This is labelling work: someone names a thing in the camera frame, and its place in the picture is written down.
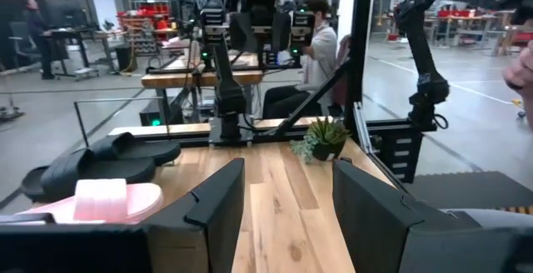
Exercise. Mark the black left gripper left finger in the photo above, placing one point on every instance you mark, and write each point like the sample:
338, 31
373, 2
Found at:
216, 223

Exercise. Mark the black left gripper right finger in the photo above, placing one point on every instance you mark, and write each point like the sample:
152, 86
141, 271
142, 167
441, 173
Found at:
370, 223

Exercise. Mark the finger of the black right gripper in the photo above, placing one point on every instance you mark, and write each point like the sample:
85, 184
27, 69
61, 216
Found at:
238, 31
282, 31

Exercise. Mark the black rubber slide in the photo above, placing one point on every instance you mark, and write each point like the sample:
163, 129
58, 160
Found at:
137, 148
83, 173

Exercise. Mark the pink rubber slide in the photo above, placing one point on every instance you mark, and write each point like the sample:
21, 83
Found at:
100, 198

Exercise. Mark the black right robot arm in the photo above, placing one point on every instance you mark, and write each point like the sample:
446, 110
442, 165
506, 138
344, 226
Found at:
229, 94

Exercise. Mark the background black robot arm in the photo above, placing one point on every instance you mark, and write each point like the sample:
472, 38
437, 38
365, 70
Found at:
302, 31
213, 27

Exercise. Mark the person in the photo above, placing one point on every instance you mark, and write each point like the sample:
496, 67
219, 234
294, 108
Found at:
320, 52
37, 31

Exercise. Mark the maroon chair back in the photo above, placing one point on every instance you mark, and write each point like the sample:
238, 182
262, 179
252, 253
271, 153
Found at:
342, 69

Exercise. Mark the wooden workstation table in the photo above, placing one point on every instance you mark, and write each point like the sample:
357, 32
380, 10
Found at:
175, 79

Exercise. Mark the rack with red bins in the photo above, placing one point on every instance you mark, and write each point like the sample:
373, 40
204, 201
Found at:
143, 23

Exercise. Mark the small potted green plant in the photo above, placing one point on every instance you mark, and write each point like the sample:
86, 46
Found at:
325, 140

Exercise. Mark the dark grey floor mat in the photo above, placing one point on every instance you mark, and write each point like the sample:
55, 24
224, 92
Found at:
466, 190

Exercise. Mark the black computer box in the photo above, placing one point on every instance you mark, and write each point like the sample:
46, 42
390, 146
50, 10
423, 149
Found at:
160, 115

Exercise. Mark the black standing desk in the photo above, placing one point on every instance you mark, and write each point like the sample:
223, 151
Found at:
71, 33

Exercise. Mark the workbench with red bins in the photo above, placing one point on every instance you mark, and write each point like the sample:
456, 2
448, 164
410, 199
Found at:
458, 19

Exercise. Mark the black aluminium rig frame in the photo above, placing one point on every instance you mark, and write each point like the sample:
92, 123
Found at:
360, 56

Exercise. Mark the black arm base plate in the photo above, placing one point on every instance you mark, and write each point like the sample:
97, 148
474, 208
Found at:
231, 137

